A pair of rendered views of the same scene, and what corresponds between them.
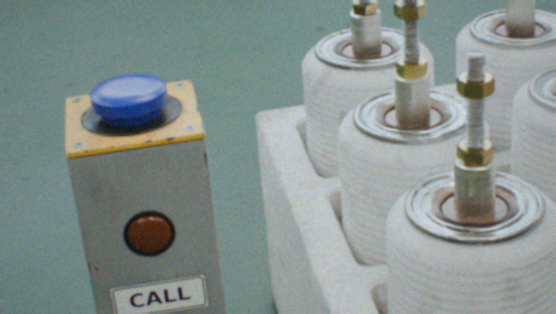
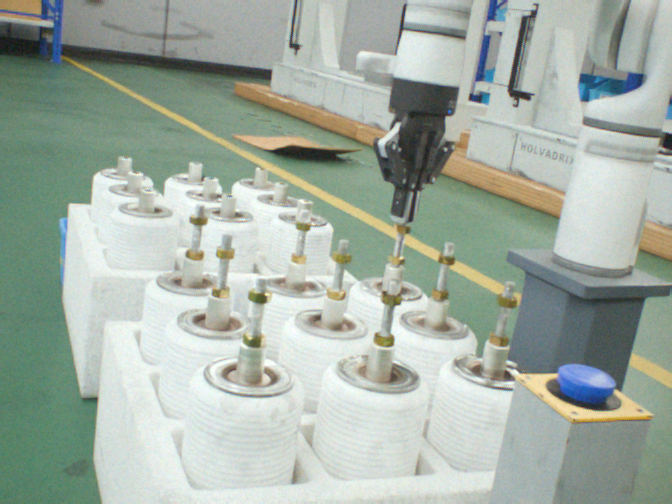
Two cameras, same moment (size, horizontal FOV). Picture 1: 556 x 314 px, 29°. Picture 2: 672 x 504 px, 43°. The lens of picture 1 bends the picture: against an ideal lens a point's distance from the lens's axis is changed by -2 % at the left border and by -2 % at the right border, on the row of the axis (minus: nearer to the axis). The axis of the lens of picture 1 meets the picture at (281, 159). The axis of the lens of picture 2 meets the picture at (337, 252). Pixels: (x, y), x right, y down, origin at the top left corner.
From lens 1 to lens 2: 102 cm
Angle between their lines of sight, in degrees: 96
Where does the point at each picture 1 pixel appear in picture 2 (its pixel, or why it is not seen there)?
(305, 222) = (385, 491)
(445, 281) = not seen: hidden behind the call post
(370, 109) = (376, 384)
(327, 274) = (453, 485)
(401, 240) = not seen: hidden behind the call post
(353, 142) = (412, 400)
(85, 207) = (638, 452)
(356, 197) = (412, 437)
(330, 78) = (295, 400)
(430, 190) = (482, 379)
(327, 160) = (281, 476)
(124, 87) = (590, 374)
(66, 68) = not seen: outside the picture
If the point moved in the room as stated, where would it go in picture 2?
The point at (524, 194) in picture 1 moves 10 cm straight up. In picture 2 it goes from (475, 358) to (495, 259)
